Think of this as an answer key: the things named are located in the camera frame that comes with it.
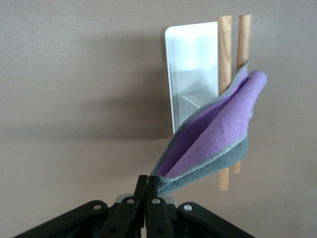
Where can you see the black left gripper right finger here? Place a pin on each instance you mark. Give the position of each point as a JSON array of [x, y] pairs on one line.
[[156, 215]]

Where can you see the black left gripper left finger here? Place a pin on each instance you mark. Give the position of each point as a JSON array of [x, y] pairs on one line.
[[133, 213]]

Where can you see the purple and grey towel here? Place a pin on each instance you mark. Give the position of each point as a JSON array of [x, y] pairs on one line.
[[223, 119]]

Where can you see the white rack with wooden rods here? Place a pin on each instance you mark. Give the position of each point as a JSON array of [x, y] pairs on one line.
[[193, 62]]

